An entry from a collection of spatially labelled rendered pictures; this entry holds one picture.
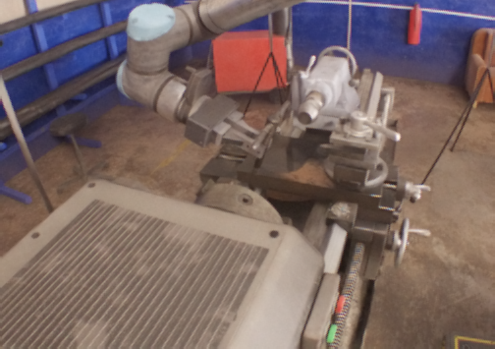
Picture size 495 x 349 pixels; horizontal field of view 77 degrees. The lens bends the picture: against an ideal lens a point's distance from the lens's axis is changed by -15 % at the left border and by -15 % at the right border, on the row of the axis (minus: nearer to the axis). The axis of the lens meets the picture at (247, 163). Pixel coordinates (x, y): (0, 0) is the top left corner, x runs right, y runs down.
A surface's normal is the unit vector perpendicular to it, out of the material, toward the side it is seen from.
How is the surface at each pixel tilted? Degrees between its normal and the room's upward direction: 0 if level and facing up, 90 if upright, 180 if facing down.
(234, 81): 90
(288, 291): 45
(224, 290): 0
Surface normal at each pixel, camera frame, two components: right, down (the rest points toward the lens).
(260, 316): 0.51, -0.56
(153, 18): 0.18, -0.61
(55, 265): -0.06, -0.84
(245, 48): -0.05, 0.55
